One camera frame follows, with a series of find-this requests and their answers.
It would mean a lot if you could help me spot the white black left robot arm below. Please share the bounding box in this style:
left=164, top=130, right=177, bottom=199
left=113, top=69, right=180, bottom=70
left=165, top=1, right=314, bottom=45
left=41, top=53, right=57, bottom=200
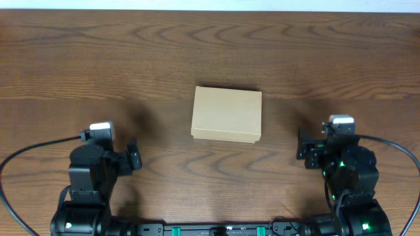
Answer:
left=50, top=140, right=142, bottom=236

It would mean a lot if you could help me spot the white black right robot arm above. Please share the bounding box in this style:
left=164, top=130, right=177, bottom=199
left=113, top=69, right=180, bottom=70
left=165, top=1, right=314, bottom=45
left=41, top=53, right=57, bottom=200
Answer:
left=297, top=124, right=392, bottom=236

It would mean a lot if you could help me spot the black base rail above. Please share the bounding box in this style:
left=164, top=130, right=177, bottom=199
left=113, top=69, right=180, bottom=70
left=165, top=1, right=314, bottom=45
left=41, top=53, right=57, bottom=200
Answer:
left=136, top=219, right=303, bottom=236

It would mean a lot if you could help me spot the brown cardboard box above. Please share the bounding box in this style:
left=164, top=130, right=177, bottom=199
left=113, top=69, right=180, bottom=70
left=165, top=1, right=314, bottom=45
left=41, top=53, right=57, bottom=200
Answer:
left=191, top=86, right=263, bottom=144

